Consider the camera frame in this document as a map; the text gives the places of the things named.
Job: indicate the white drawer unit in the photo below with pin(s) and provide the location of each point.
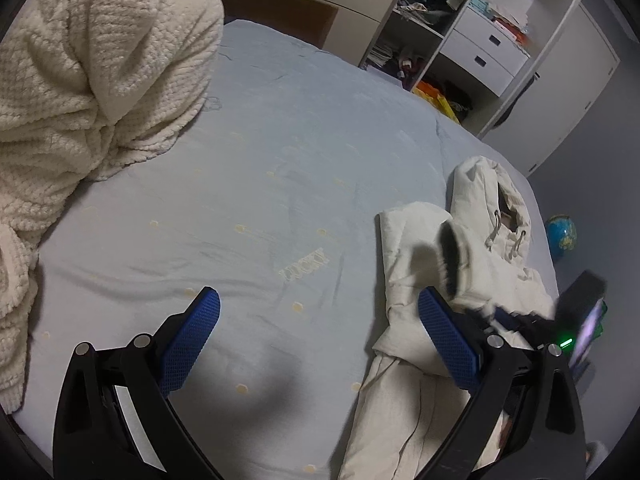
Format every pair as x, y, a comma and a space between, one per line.
480, 50

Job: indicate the white wardrobe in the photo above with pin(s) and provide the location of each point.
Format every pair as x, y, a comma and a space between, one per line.
565, 85

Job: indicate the blue globe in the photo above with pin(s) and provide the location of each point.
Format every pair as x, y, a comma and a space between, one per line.
561, 237

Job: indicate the bed with light blue sheet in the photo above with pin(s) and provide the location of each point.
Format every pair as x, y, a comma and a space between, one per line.
300, 160

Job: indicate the pile of colourful folded items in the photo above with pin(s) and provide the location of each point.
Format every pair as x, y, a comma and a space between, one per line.
502, 17

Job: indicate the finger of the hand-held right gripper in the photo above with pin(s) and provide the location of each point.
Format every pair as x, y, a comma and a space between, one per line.
452, 255

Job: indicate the cream knitted blanket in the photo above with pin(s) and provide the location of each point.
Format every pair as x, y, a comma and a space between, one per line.
75, 85

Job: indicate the brown wooden headboard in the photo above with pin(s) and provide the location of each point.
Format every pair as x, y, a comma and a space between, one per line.
280, 10

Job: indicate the orange and yellow bags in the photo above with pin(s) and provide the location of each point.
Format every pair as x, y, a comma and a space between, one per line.
437, 97

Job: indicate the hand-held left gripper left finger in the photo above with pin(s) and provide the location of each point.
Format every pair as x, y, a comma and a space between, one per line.
192, 340

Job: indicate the pile of clothes on shelf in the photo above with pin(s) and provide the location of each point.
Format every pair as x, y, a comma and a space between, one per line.
395, 60

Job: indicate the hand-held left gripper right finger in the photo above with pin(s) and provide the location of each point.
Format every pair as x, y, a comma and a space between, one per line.
447, 340

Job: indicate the white hooded jacket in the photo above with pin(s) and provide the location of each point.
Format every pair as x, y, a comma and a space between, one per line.
415, 240

